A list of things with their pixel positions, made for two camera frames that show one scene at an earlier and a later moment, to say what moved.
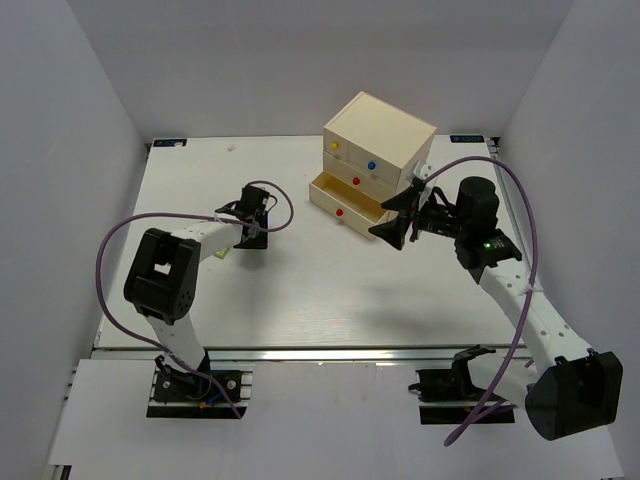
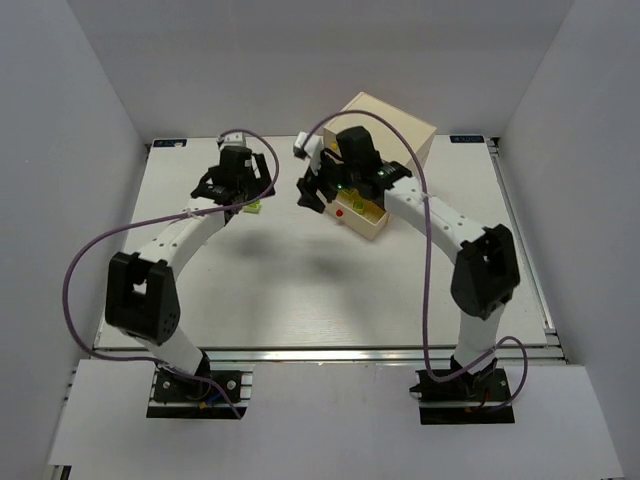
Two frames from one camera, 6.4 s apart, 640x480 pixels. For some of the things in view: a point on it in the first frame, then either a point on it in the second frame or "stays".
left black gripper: x=253 y=237 -> x=263 y=175
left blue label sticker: x=170 y=143 stays
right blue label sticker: x=467 y=139 stays
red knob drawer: x=346 y=203 stays
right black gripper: x=413 y=215 -> x=310 y=187
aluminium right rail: x=494 y=152 stays
